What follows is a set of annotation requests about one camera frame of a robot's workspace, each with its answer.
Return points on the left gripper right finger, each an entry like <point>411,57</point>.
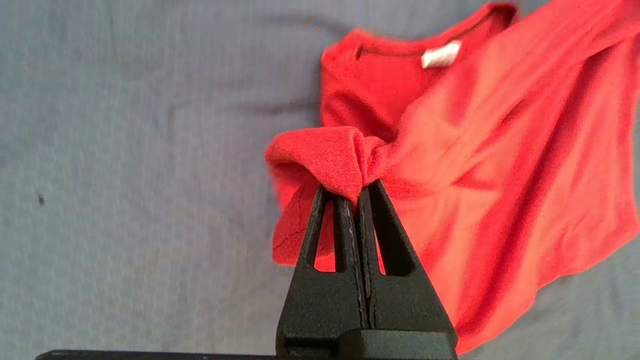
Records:
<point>405,310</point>

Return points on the red T-shirt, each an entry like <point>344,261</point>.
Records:
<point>500,150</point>

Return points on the blue-grey bed sheet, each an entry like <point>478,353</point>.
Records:
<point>150,175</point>

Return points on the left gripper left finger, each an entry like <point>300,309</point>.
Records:
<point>320,310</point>

